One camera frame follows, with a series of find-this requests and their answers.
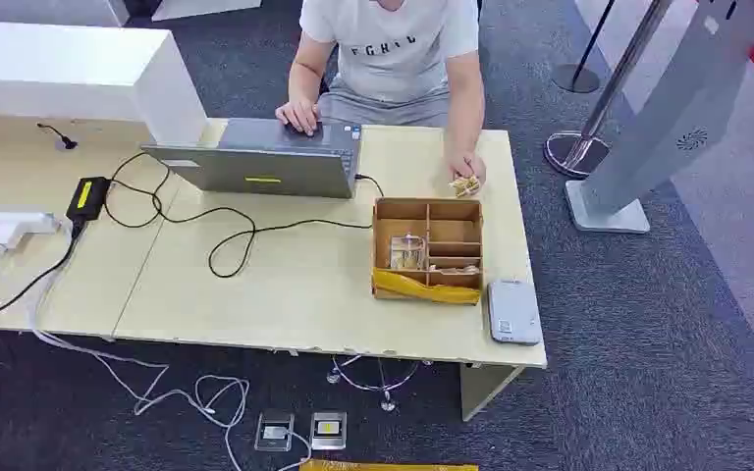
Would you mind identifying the person's left hand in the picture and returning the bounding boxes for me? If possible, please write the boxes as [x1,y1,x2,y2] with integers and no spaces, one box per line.
[446,152,488,188]

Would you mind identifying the person's right hand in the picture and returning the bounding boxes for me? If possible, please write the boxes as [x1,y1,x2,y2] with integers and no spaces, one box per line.
[275,98,322,137]

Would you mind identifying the grey laptop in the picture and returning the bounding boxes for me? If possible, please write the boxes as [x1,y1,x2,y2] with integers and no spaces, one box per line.
[140,117,363,200]

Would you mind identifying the wooden card box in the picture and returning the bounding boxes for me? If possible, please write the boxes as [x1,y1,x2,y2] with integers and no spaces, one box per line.
[370,197,486,307]

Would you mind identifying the flat cards in slot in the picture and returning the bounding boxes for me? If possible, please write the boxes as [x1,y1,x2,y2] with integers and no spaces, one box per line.
[428,262,482,276]

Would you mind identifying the clear-wrapped card stack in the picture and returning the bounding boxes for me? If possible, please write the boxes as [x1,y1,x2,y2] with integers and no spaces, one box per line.
[389,235,428,273]

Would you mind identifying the person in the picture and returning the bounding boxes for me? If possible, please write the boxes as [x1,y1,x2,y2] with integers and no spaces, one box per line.
[274,0,488,197]

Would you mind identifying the yellow tape strip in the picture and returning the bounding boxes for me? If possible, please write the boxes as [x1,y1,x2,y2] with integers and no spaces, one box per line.
[372,267,483,306]

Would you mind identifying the white furniture panel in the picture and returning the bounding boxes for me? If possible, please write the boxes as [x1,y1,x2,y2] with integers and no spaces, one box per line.
[150,0,263,23]
[0,0,132,28]

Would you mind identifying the grey flat device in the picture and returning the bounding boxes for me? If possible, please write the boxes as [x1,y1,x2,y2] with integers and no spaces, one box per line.
[486,279,544,347]

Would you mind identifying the grey kiosk stand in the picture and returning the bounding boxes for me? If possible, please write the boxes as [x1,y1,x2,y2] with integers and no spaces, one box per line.
[565,0,754,235]

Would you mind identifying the pale desk leg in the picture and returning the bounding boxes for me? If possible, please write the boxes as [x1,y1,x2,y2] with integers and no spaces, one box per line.
[459,363,525,423]

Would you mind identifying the black laptop power adapter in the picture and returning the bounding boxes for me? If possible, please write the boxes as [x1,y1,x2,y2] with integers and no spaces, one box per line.
[66,176,112,223]

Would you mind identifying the white counter block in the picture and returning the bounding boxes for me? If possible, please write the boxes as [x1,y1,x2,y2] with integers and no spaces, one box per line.
[0,21,210,146]

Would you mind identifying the small black desk microphone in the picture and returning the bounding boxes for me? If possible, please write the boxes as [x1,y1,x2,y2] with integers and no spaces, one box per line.
[35,122,80,153]

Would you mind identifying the floor socket with yellow label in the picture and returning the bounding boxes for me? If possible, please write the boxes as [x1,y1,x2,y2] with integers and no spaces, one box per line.
[309,410,349,452]

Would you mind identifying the white power strip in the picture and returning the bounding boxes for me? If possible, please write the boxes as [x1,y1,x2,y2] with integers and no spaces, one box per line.
[0,207,64,252]

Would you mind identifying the yellow flat object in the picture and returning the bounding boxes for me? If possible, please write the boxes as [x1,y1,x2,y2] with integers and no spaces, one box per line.
[298,458,480,471]

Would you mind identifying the floor socket with white plug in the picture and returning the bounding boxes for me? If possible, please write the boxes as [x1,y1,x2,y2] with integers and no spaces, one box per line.
[253,410,296,453]

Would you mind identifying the chrome stanchion post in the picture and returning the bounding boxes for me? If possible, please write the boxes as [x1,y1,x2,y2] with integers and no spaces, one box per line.
[543,0,675,181]

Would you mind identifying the black laptop power cable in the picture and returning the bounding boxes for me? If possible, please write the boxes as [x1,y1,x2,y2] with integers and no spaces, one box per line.
[102,150,386,280]

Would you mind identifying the black stanchion post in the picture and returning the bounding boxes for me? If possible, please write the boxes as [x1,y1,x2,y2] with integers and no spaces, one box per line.
[550,0,617,95]

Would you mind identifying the clear wire loop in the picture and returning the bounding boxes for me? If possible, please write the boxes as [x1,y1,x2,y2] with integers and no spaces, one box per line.
[325,353,434,414]

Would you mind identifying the black mains cable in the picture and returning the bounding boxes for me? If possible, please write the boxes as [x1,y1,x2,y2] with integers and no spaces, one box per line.
[0,219,86,331]

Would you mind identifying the white cable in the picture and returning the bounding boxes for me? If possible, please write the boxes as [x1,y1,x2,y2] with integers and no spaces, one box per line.
[26,219,314,471]

